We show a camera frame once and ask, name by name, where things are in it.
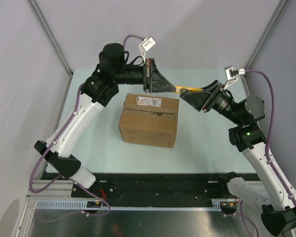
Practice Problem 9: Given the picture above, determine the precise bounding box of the brown cardboard express box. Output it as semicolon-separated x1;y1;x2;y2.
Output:
119;93;179;148

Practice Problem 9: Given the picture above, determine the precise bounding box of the left aluminium frame post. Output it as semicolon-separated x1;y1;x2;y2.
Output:
26;0;74;76

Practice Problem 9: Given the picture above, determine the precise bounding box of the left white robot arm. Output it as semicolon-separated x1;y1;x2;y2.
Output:
34;43;176;198

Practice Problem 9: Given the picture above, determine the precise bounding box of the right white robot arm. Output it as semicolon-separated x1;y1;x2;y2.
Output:
180;80;296;237

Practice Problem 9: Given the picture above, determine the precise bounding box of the right aluminium frame post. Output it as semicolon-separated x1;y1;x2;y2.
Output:
244;0;291;69

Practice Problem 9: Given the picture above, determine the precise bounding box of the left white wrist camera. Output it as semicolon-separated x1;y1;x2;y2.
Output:
139;37;156;60

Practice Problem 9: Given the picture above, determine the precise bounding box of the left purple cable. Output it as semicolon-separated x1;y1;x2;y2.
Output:
29;34;146;223

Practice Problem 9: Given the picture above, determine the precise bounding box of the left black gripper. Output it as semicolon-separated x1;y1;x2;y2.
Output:
113;58;176;93

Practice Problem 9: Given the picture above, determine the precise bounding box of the white shipping label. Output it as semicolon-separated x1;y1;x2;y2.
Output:
135;96;162;107

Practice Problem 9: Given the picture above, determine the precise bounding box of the yellow utility knife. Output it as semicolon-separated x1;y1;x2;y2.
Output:
172;85;203;94

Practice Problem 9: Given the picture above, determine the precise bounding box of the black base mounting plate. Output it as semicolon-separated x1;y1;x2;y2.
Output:
40;172;242;203

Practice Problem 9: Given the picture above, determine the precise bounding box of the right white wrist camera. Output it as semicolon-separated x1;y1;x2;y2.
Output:
223;66;245;89

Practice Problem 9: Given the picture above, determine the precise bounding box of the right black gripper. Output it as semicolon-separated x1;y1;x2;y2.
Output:
180;80;244;126

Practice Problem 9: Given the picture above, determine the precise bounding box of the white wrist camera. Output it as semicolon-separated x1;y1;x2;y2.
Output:
139;37;156;60
223;66;245;89

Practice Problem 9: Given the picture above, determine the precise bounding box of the aluminium frame post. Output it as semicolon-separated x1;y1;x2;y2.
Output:
26;0;74;76
244;0;291;69

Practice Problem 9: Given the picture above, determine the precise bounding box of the grey slotted cable duct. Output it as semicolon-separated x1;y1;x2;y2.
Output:
36;199;240;211

